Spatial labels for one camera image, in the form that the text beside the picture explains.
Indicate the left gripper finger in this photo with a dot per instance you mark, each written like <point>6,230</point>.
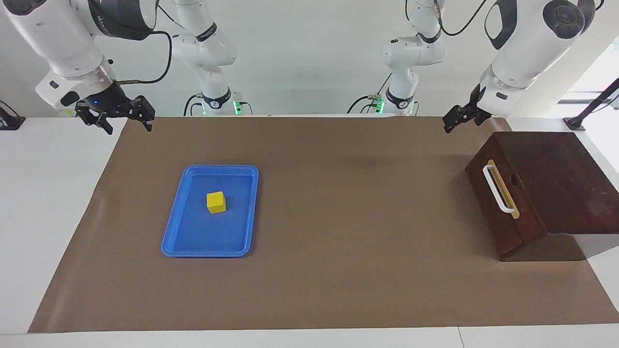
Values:
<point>483,118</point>
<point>456,116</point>

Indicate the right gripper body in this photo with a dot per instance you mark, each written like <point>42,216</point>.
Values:
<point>107,100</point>

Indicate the yellow block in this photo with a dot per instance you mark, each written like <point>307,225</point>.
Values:
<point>216,203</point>

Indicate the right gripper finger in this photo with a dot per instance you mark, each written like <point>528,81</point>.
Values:
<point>144,110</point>
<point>100,121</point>

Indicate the dark wooden drawer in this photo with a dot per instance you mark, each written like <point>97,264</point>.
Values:
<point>512,232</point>

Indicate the black stand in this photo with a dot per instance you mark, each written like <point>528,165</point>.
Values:
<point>8,120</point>
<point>591,107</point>

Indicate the blue plastic tray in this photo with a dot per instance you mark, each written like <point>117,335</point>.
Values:
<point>203,232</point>

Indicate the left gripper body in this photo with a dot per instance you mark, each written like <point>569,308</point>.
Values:
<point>477,99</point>

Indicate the dark wooden drawer box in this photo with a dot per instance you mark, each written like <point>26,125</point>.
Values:
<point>566,183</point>

